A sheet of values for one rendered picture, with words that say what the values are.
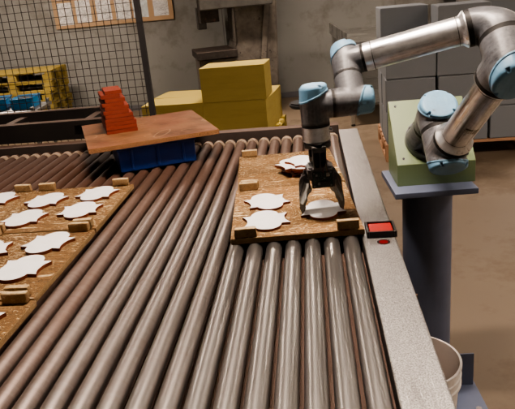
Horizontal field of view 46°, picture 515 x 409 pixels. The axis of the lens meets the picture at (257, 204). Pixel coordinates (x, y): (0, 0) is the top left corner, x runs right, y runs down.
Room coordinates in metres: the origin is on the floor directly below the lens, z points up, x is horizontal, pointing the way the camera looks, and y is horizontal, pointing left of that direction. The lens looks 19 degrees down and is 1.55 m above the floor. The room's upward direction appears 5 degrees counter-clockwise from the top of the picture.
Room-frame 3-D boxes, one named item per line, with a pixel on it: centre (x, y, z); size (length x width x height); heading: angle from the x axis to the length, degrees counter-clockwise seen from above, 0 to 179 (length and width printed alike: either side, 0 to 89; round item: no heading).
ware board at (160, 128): (2.53, 0.43, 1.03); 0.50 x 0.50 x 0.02; 16
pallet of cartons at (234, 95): (6.59, 0.36, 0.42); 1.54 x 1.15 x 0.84; 88
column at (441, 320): (2.02, -0.60, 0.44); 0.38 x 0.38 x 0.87; 87
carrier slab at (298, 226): (1.68, -0.10, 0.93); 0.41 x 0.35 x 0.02; 178
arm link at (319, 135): (1.60, -0.18, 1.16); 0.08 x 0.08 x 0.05
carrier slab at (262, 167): (2.09, -0.12, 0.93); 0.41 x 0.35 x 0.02; 179
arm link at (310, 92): (1.60, -0.18, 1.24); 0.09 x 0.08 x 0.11; 88
